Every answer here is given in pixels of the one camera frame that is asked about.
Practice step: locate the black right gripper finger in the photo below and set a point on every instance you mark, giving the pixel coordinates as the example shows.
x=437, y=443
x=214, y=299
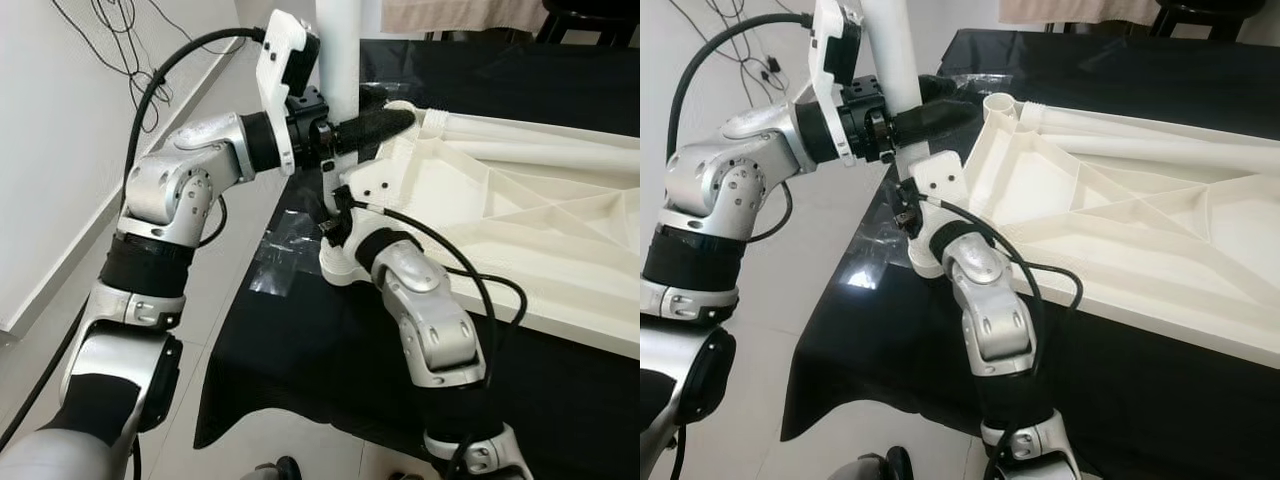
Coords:
x=907, y=191
x=336, y=202

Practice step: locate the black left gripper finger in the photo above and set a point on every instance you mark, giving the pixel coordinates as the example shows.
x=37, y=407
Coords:
x=940, y=120
x=942, y=88
x=378, y=131
x=373, y=99

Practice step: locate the white plastic table top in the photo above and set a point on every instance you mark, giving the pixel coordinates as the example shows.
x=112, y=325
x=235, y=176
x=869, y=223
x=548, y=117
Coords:
x=1150, y=230
x=520, y=230

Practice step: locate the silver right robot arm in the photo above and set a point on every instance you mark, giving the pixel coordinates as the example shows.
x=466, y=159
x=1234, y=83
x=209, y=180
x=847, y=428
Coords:
x=430, y=310
x=990, y=300

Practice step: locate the small black power adapter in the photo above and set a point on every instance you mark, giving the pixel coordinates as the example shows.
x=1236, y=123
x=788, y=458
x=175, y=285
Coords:
x=772, y=67

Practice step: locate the beige fringed table cloth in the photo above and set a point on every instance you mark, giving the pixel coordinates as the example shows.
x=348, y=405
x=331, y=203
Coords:
x=1080, y=10
x=460, y=15

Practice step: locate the black round stool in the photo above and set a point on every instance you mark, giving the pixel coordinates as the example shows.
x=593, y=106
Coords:
x=1205, y=18
x=590, y=20

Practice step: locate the black left robot foot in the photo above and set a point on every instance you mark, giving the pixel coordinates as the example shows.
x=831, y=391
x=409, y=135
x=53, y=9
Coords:
x=278, y=468
x=882, y=465

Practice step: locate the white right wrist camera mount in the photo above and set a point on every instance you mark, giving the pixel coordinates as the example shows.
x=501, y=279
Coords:
x=365, y=185
x=940, y=180

